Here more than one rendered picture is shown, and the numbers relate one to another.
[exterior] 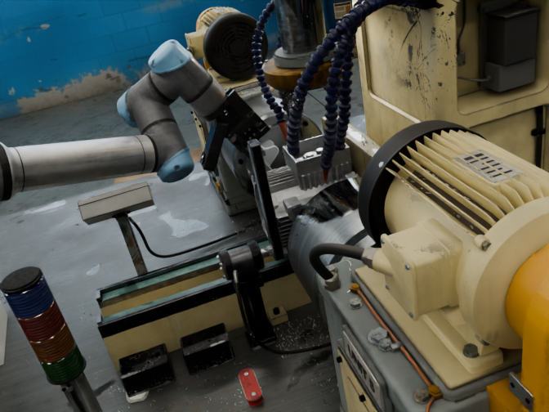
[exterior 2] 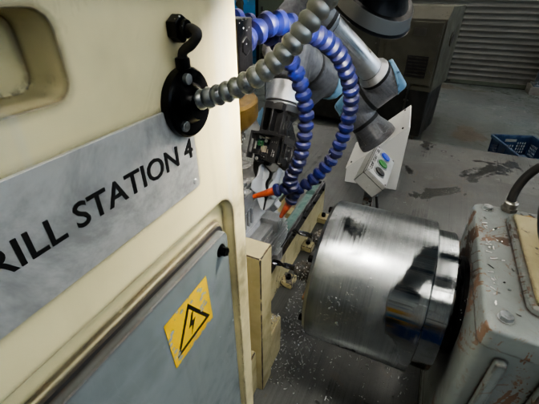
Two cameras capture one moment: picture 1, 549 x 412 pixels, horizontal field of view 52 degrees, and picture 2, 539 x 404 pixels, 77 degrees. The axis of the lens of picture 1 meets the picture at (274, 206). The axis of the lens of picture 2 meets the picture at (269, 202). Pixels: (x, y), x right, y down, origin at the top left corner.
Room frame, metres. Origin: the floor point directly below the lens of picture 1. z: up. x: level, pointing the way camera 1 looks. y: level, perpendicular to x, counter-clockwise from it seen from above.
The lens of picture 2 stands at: (1.50, -0.48, 1.47)
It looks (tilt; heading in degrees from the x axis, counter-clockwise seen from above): 32 degrees down; 126
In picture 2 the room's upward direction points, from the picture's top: straight up
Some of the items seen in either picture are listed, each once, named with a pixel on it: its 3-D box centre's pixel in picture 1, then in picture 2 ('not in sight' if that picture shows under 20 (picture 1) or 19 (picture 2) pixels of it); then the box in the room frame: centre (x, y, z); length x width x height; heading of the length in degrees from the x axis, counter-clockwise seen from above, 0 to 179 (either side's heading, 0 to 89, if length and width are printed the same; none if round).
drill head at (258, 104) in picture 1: (265, 141); (404, 289); (1.45, -0.01, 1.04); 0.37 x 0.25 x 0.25; 11
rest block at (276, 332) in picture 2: not in sight; (260, 337); (1.23, -0.13, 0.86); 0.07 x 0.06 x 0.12; 11
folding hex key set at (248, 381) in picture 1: (250, 387); not in sight; (0.80, 0.12, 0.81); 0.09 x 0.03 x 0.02; 12
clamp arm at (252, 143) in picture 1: (265, 203); not in sight; (0.95, 0.01, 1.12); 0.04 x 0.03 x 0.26; 101
